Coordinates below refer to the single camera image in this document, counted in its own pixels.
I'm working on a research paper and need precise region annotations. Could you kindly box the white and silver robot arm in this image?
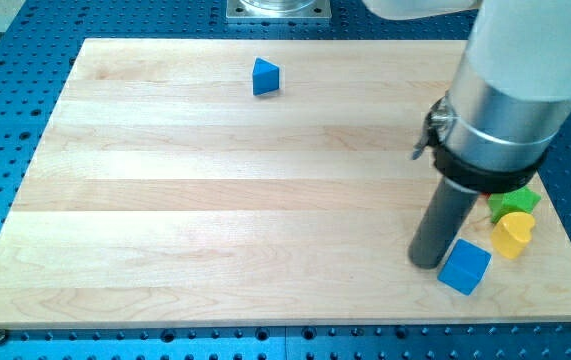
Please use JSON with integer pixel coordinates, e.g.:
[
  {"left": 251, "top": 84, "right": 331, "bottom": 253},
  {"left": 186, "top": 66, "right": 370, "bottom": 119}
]
[{"left": 364, "top": 0, "right": 571, "bottom": 193}]

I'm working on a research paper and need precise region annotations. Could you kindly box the light wooden board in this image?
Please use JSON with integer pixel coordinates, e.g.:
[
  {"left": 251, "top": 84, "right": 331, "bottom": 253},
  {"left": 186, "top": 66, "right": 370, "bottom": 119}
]
[{"left": 0, "top": 39, "right": 571, "bottom": 329}]

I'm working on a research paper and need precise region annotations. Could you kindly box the blue triangular prism block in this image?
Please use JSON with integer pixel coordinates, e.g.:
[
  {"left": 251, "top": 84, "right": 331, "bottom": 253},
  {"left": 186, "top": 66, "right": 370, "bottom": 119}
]
[{"left": 252, "top": 58, "right": 280, "bottom": 96}]

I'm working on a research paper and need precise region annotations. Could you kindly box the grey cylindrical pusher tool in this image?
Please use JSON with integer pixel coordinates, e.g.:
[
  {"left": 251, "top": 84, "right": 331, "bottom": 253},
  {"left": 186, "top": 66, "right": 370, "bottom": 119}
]
[{"left": 408, "top": 177, "right": 479, "bottom": 269}]

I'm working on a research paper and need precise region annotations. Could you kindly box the blue cube block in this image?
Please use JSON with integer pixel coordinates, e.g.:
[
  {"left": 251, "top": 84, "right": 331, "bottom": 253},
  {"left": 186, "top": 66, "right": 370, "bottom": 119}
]
[{"left": 437, "top": 239, "right": 492, "bottom": 296}]

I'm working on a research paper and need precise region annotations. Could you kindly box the yellow heart block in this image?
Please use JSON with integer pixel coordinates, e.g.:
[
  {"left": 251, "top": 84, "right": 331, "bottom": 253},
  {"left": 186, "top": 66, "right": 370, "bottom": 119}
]
[{"left": 490, "top": 212, "right": 536, "bottom": 260}]

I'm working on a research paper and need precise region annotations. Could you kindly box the green star block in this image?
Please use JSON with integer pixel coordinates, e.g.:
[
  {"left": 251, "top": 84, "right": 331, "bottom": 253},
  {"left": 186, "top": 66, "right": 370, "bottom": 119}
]
[{"left": 488, "top": 186, "right": 541, "bottom": 223}]

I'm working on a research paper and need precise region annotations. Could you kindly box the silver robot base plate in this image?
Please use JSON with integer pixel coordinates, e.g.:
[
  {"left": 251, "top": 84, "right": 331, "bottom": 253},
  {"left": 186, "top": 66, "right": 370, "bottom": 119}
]
[{"left": 226, "top": 0, "right": 332, "bottom": 21}]

